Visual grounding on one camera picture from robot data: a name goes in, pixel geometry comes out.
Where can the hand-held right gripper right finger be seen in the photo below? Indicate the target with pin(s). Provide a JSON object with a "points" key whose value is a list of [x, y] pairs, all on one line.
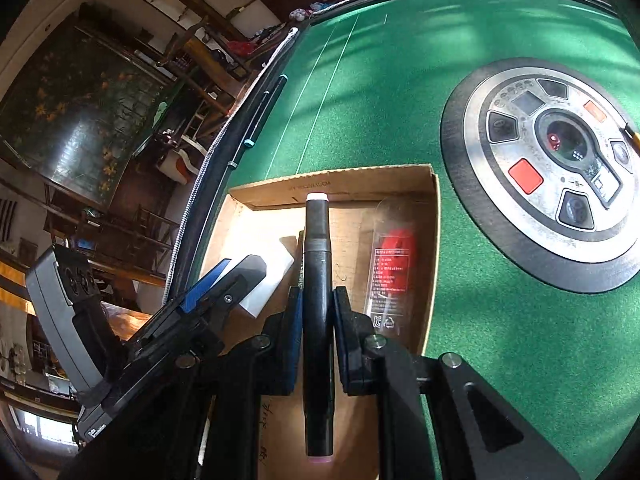
{"points": [[341, 345]]}

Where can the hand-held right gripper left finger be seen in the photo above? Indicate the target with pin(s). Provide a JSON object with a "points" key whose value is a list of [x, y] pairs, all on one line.
{"points": [[296, 345]]}

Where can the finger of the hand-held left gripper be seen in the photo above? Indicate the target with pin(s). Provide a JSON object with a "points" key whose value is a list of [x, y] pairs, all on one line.
{"points": [[240, 280], [205, 285]]}

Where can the white rectangular block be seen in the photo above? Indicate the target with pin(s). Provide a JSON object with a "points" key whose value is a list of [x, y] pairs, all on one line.
{"points": [[272, 275]]}

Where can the black marker pen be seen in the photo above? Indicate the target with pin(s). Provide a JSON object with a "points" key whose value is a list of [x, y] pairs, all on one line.
{"points": [[318, 270]]}

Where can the cardboard box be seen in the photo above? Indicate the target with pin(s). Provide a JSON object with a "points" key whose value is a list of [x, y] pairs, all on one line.
{"points": [[350, 230]]}

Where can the clear tube with red label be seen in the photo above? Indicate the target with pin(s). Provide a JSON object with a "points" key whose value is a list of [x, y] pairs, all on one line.
{"points": [[392, 260]]}

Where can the wooden chair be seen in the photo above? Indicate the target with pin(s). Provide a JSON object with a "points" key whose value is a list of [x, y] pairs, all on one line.
{"points": [[200, 60]]}

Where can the round mahjong table control panel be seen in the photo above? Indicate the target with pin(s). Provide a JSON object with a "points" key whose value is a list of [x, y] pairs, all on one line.
{"points": [[545, 170]]}

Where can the yellow black pen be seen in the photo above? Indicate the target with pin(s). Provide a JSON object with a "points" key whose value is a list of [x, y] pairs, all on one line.
{"points": [[631, 135]]}

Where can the dark floral wall painting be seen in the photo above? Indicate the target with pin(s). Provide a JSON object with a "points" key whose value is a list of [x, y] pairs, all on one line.
{"points": [[75, 115]]}

